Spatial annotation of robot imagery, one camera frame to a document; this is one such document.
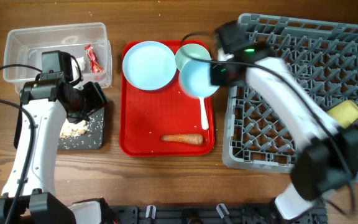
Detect small bowl with food scraps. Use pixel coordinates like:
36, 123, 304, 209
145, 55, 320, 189
179, 60, 219, 98

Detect pale green bowl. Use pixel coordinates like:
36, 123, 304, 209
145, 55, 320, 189
175, 44, 211, 71

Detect red candy wrapper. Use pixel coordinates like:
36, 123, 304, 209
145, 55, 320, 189
85, 45, 104, 73

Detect white tissue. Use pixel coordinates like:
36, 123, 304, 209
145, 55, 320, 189
73, 57, 86, 71

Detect orange carrot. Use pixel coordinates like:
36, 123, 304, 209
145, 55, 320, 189
161, 134, 203, 146

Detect large white plate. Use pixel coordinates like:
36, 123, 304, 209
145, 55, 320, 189
122, 41, 177, 91

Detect yellow plastic cup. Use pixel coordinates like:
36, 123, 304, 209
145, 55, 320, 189
327, 100, 358, 128

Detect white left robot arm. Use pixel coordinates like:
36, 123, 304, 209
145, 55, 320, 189
0, 79, 114, 223

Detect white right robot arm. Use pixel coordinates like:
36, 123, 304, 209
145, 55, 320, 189
211, 43, 358, 223

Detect grey dishwasher rack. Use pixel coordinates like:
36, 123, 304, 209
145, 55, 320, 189
223, 13, 358, 180

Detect pile of food scraps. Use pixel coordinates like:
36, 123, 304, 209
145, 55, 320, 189
60, 120, 88, 139

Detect black plastic tray bin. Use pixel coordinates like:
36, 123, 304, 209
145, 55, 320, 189
13, 93, 106, 151

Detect white plastic spoon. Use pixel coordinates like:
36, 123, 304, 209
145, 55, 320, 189
199, 97, 209, 130

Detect red serving tray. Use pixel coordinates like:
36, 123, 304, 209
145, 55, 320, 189
119, 40, 215, 157

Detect clear plastic bin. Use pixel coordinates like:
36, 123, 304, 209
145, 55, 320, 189
4, 22, 113, 88

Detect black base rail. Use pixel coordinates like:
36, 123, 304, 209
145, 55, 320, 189
104, 203, 328, 224

